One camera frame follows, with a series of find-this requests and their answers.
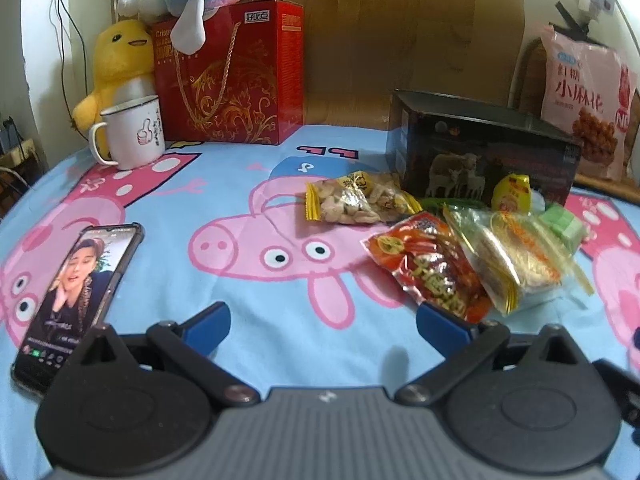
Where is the red snack packet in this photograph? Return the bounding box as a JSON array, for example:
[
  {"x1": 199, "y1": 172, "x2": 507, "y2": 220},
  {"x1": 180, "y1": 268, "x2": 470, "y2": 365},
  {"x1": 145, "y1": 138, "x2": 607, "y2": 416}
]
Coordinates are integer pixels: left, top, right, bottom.
[{"x1": 361, "y1": 212, "x2": 493, "y2": 323}]

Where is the wooden bedside stand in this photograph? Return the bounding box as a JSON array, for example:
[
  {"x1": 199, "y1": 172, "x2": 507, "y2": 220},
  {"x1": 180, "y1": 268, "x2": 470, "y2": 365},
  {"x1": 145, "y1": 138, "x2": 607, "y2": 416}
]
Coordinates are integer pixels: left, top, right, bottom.
[{"x1": 0, "y1": 115, "x2": 43, "y2": 216}]

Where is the yellow-edged nut packet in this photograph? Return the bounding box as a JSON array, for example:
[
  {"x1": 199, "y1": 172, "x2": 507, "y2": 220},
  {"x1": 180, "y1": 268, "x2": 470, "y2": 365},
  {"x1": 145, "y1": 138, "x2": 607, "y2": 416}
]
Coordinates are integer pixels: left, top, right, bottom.
[{"x1": 305, "y1": 172, "x2": 423, "y2": 226}]

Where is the black tin box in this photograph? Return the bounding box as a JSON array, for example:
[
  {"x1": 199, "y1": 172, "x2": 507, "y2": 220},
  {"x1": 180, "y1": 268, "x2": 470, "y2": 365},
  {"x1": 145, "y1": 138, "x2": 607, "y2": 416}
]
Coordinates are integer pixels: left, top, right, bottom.
[{"x1": 386, "y1": 89, "x2": 583, "y2": 209}]

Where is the smartphone with dark case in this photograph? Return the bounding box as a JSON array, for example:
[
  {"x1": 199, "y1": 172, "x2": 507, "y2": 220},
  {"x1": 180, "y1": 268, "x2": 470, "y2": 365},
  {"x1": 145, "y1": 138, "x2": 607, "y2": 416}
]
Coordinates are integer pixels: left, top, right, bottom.
[{"x1": 11, "y1": 223, "x2": 145, "y2": 396}]

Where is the black wall cable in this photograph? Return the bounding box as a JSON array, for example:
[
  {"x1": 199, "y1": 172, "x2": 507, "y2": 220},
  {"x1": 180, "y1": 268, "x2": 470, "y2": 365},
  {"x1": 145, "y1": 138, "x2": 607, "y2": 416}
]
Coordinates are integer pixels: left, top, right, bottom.
[{"x1": 49, "y1": 0, "x2": 83, "y2": 128}]

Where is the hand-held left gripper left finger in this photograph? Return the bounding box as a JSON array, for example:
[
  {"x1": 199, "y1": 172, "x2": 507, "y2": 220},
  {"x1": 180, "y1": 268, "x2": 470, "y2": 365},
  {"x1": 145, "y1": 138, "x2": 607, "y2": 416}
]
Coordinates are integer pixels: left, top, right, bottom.
[{"x1": 65, "y1": 301, "x2": 261, "y2": 408}]

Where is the wooden board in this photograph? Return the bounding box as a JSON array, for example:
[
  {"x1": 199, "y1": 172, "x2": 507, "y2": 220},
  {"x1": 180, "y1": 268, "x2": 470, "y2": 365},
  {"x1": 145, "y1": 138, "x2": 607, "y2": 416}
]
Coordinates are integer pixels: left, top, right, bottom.
[{"x1": 107, "y1": 0, "x2": 532, "y2": 128}]

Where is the green snack packet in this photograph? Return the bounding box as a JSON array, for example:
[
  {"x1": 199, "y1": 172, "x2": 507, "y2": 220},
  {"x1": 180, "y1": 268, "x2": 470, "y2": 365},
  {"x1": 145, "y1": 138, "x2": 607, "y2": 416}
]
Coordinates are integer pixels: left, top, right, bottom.
[{"x1": 417, "y1": 197, "x2": 490, "y2": 212}]

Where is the cartoon pig printed blanket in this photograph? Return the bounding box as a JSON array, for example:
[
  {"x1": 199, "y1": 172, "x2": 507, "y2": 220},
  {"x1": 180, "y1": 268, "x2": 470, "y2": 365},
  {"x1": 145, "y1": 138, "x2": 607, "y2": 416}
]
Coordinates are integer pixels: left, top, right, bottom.
[{"x1": 0, "y1": 127, "x2": 640, "y2": 480}]

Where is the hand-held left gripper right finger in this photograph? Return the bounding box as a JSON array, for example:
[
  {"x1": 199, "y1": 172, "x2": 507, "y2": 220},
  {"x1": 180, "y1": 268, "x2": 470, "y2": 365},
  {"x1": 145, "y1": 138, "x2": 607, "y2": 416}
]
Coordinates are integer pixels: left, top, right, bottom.
[{"x1": 394, "y1": 302, "x2": 596, "y2": 408}]

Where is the pale green cube packet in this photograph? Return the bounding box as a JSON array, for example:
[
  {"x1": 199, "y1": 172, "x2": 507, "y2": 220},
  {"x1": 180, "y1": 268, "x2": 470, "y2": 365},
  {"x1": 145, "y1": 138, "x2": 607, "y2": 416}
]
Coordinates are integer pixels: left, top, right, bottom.
[{"x1": 539, "y1": 204, "x2": 589, "y2": 246}]

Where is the yellow plush duck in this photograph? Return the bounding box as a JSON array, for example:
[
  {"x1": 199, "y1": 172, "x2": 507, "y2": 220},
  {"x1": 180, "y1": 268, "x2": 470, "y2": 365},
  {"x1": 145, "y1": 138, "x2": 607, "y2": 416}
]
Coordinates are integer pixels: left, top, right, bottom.
[{"x1": 72, "y1": 19, "x2": 157, "y2": 159}]

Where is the white enamel mug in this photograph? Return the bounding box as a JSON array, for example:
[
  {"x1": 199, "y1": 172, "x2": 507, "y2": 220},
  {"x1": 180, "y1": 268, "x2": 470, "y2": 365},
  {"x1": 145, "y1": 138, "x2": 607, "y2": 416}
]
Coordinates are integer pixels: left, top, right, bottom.
[{"x1": 90, "y1": 94, "x2": 167, "y2": 171}]

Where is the black tape strip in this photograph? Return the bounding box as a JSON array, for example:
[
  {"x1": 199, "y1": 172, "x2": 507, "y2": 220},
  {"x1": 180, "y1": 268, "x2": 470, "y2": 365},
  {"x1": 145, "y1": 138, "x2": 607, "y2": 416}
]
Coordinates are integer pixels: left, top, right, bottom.
[{"x1": 554, "y1": 2, "x2": 593, "y2": 43}]

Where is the red gift box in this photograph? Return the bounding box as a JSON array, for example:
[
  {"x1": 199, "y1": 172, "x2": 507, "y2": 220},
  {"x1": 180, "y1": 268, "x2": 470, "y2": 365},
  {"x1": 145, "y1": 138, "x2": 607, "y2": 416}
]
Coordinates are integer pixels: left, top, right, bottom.
[{"x1": 151, "y1": 0, "x2": 306, "y2": 147}]

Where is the small yellow snack packet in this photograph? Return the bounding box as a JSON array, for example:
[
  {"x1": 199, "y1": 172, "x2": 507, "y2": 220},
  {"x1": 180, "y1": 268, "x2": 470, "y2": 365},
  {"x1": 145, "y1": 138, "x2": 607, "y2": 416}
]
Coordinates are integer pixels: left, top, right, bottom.
[{"x1": 491, "y1": 174, "x2": 534, "y2": 213}]

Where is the large pink snack bag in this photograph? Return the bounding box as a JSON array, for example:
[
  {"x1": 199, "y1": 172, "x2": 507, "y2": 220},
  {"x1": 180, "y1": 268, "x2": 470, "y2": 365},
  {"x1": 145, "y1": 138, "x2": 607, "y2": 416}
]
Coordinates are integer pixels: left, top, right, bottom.
[{"x1": 539, "y1": 25, "x2": 639, "y2": 184}]

